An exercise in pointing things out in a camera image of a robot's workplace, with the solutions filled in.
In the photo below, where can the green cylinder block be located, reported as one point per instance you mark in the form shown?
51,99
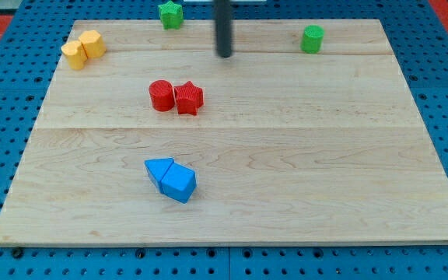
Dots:
312,39

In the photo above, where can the red star block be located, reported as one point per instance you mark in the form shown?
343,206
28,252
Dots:
189,98

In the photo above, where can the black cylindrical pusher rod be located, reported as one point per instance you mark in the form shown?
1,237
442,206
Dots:
222,10

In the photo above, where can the wooden board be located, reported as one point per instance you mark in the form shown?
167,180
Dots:
289,149

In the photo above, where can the yellow heart block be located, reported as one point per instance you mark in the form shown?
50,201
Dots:
74,54

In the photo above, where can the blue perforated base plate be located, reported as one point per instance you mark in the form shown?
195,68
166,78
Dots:
29,52

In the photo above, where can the blue cube block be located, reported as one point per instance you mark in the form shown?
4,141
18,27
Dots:
179,183

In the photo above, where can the yellow hexagon block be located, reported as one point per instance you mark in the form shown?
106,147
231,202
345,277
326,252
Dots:
92,42

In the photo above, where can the green star block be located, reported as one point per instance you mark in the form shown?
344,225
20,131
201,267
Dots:
171,15

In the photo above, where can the red cylinder block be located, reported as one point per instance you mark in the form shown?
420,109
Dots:
161,95

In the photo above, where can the blue triangle block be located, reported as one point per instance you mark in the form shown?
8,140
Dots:
157,169

